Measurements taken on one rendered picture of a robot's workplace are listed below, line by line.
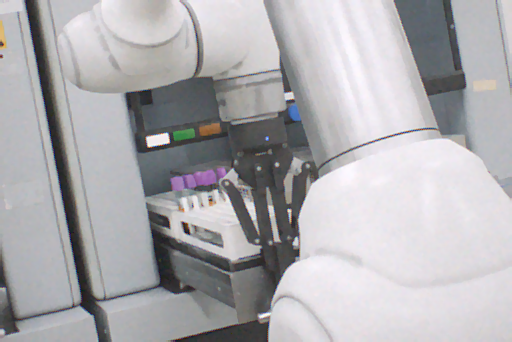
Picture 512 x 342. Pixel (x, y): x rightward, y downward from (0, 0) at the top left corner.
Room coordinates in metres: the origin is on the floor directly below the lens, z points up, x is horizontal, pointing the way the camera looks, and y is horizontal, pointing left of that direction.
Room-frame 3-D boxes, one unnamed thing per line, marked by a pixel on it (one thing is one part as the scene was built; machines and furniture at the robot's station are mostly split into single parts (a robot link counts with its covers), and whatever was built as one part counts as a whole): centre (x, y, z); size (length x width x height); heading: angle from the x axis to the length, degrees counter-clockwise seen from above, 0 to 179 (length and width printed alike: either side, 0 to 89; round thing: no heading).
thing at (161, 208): (2.01, 0.16, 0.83); 0.30 x 0.10 x 0.06; 18
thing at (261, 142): (1.52, 0.00, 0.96); 0.08 x 0.07 x 0.09; 108
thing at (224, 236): (1.71, 0.07, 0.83); 0.30 x 0.10 x 0.06; 18
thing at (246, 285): (1.84, 0.11, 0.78); 0.73 x 0.14 x 0.09; 18
